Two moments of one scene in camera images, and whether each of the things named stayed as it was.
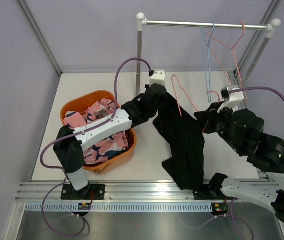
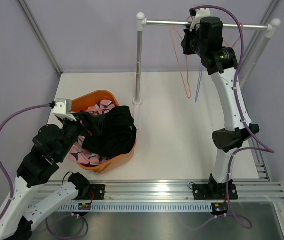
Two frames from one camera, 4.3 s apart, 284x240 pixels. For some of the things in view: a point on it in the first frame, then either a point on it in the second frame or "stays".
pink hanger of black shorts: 172,77 to 179,61
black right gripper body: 217,122 to 193,44
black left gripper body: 153,112 to 71,130
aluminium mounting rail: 156,192 stays
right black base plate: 208,194 stays
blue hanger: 209,63 to 199,82
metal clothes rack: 141,21 stays
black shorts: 184,136 to 112,134
